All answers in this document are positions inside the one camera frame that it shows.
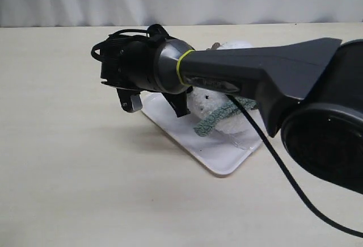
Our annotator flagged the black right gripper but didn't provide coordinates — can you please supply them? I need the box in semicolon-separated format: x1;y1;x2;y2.
99;35;190;118

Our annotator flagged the white plush snowman toy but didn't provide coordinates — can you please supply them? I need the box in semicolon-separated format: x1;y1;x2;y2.
185;40;264;134

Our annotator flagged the green knitted scarf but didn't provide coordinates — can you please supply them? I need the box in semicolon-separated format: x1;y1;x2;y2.
193;97;248;137

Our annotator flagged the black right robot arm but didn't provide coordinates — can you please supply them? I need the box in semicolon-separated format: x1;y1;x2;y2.
91;31;362;193

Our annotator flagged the white plastic tray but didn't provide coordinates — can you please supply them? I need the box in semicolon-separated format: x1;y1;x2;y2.
142;93;262;177

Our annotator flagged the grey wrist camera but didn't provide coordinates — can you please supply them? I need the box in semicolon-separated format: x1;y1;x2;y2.
116;89;143;113

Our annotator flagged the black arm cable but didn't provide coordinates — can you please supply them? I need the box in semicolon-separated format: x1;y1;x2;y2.
226;95;363;238

